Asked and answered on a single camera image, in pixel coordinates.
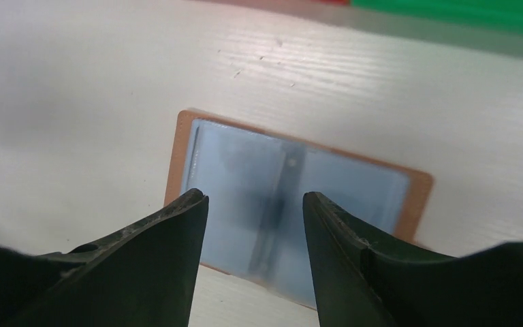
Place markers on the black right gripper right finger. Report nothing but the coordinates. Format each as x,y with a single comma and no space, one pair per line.
363,276

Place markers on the tan leather card holder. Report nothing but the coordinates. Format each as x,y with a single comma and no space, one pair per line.
256,178

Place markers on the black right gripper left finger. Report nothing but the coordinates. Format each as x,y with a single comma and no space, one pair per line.
141,275

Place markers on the green plastic bin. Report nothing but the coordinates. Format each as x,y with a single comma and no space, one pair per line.
501,15

